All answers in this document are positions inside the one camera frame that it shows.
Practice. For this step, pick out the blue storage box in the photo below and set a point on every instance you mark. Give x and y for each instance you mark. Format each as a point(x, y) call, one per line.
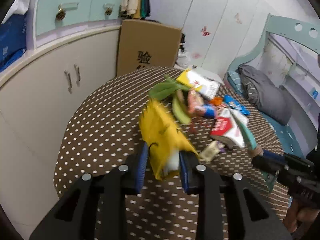
point(13, 40)

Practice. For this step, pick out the red white carton box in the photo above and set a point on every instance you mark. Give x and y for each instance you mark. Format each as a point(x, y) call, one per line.
point(226, 129)

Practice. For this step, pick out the blue snack packet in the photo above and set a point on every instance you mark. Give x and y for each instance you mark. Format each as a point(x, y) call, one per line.
point(234, 104)

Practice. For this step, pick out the yellow white book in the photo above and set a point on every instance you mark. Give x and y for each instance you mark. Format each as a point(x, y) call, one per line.
point(206, 87)

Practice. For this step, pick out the beige paper tag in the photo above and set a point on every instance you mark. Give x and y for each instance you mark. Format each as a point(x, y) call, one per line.
point(212, 150)

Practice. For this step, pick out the hanging clothes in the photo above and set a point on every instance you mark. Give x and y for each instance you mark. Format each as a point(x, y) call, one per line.
point(135, 9)

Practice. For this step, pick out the green plush leaf toy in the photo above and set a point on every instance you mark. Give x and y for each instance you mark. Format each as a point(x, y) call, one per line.
point(178, 93)

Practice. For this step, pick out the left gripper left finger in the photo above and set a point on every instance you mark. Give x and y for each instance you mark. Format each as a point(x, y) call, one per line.
point(134, 177)

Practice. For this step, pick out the grey folded blanket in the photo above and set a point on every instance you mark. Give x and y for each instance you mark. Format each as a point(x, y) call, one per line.
point(261, 92)

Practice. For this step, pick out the white curved cabinet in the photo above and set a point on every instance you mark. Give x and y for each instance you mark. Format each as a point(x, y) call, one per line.
point(40, 92)

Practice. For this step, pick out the person right hand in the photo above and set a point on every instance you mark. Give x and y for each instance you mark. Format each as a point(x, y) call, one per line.
point(297, 213)

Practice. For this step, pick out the large cardboard box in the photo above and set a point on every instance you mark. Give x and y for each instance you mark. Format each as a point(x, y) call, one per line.
point(146, 44)

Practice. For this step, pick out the mint green drawer unit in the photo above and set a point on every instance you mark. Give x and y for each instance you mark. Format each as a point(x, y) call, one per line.
point(48, 20)

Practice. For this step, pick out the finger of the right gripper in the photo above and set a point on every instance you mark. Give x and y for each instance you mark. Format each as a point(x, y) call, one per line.
point(273, 157)

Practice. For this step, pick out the teal bed mattress cover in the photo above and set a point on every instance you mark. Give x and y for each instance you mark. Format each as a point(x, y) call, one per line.
point(284, 133)

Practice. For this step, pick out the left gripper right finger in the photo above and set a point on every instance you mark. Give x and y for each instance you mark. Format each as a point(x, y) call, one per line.
point(188, 174)

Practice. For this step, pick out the pink blue snack wrapper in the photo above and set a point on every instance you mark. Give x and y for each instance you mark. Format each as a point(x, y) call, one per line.
point(197, 107)

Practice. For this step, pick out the white plastic bag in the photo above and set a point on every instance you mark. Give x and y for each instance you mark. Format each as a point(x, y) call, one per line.
point(183, 58)

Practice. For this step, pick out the orange bottle cap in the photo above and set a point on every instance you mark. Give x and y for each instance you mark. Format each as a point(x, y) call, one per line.
point(216, 101)

